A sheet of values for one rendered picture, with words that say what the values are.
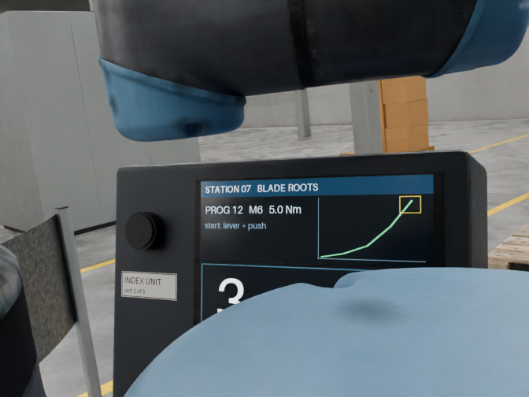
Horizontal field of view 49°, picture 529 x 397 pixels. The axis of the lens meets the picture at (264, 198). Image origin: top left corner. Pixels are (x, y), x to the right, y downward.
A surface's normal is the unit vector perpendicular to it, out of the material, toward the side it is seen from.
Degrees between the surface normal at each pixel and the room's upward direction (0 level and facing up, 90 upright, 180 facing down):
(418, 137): 90
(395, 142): 90
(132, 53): 90
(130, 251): 75
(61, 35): 90
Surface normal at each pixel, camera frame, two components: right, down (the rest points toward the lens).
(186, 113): 0.23, 0.20
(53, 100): 0.68, 0.07
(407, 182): -0.44, -0.04
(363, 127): -0.73, 0.20
